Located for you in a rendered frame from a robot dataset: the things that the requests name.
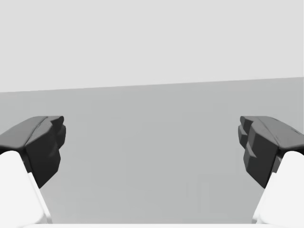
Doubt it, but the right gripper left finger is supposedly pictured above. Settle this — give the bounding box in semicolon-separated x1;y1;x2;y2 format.
0;115;67;224

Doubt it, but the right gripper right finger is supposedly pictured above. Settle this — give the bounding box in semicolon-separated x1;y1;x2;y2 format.
238;115;304;224

